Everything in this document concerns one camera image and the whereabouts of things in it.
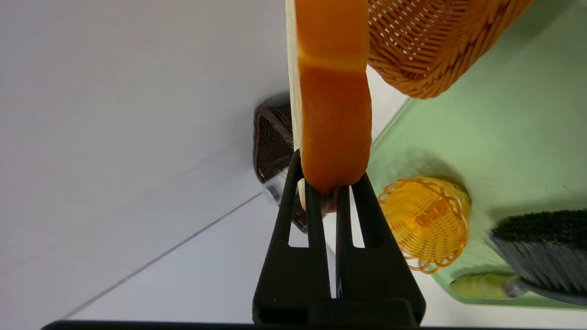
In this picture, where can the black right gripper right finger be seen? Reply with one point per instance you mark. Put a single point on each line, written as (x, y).
(376, 275)

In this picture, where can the light green plastic tray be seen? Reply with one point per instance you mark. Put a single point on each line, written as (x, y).
(504, 137)

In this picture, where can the orange wicker basket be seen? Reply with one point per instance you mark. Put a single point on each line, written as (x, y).
(426, 46)

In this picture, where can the toy bread slice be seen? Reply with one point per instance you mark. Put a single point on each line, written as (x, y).
(332, 114)

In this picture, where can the small yellow wicker basket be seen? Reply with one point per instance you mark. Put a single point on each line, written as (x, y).
(426, 220)

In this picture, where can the dark brown wicker basket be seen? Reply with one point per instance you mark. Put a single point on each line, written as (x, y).
(270, 137)

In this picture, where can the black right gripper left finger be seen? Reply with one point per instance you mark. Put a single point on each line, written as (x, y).
(293, 275)

